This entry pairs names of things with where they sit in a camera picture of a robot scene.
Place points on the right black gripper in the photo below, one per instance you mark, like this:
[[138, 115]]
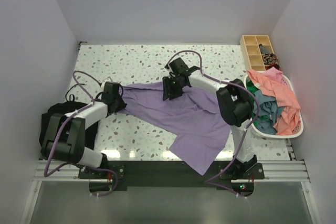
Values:
[[168, 92]]

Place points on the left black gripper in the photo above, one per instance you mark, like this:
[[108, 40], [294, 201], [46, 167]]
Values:
[[122, 105]]

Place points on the purple t shirt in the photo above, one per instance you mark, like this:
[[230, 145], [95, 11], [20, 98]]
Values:
[[201, 133]]

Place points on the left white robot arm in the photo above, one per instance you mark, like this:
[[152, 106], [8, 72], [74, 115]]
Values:
[[92, 113]]

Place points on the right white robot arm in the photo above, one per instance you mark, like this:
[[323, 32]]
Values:
[[235, 105]]

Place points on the black folded t shirt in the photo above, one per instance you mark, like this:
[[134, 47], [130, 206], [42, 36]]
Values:
[[47, 119]]

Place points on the green t shirt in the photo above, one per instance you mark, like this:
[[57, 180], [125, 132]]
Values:
[[251, 87]]

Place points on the wooden compartment box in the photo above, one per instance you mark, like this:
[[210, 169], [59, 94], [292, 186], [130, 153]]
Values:
[[251, 53]]

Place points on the white laundry basket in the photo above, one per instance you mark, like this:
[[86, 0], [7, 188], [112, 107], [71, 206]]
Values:
[[288, 132]]

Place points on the blue t shirt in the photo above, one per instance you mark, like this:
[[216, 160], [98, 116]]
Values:
[[267, 116]]

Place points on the patterned cloth in box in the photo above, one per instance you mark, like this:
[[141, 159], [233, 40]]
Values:
[[270, 60]]

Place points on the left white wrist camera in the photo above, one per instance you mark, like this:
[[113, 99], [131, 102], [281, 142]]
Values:
[[108, 79]]

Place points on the black mounting base plate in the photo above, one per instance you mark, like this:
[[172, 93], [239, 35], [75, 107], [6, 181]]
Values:
[[122, 175]]

